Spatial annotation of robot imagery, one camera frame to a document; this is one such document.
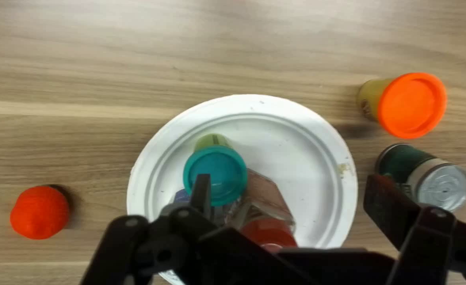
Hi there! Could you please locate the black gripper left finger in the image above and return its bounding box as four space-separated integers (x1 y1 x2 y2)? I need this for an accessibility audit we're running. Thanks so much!
80 175 229 285

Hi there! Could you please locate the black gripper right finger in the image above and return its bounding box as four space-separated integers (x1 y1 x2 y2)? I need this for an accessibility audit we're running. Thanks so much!
364 175 466 285

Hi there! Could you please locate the small green tin can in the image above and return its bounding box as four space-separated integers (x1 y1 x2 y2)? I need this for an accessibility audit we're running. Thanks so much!
375 145 466 213

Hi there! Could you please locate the teal lid dough tub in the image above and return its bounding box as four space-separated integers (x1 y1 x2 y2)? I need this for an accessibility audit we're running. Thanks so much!
183 133 248 206

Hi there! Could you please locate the spice bottle red cap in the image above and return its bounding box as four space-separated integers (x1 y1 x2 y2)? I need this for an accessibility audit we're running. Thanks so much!
230 171 297 252

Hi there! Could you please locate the white paper plate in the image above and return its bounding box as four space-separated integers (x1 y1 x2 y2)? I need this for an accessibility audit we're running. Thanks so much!
127 95 359 249

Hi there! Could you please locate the orange plush ball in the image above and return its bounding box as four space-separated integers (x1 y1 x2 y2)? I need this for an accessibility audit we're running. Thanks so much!
10 186 72 240

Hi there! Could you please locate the orange lid dough tub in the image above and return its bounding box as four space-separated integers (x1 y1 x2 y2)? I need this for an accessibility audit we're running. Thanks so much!
357 73 449 140

